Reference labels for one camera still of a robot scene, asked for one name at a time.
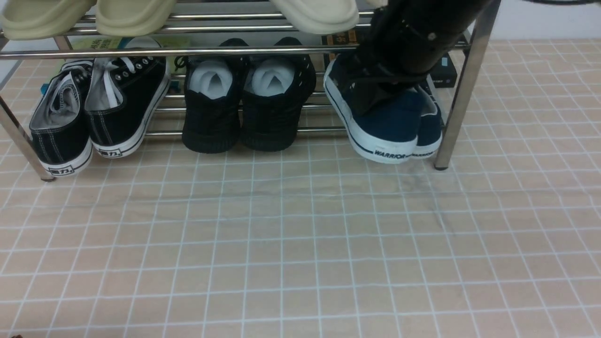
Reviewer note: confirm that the silver metal shoe rack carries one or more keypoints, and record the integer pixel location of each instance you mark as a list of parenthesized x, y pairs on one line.
[(196, 23)]

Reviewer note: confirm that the dark book box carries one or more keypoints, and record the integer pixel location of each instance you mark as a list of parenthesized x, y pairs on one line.
[(444, 74)]

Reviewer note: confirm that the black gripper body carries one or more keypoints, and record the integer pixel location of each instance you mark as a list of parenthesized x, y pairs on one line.
[(372, 76)]

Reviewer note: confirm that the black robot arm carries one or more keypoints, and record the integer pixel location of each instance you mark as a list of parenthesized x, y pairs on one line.
[(405, 41)]

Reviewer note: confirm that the cream slipper far right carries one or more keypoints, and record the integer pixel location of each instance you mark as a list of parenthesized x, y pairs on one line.
[(377, 3)]

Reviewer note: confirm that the black canvas sneaker with laces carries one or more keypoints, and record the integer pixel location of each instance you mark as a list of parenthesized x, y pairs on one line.
[(125, 91)]

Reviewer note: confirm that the black mesh shoe left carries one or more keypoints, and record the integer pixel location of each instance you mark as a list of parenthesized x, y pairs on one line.
[(212, 91)]

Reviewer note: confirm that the black canvas sneaker far left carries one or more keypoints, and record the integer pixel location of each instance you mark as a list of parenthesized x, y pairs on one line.
[(58, 126)]

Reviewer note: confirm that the black mesh shoe right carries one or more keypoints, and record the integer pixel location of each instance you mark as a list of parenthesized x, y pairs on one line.
[(275, 90)]

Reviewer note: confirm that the beige slipper far left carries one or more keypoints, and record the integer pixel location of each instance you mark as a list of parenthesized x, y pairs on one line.
[(39, 19)]

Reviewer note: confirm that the navy slip-on shoe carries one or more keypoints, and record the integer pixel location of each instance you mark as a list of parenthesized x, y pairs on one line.
[(429, 134), (388, 132)]

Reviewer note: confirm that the cream slipper centre right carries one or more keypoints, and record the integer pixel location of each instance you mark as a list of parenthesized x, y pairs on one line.
[(320, 17)]

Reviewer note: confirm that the cream slipper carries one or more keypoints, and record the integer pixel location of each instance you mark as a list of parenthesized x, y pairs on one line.
[(320, 17), (377, 3)]

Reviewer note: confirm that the black mesh shoe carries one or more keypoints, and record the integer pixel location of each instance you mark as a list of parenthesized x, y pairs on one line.
[(275, 90), (212, 91)]

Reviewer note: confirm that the beige slipper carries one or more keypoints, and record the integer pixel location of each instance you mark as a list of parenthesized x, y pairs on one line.
[(132, 18), (39, 19)]

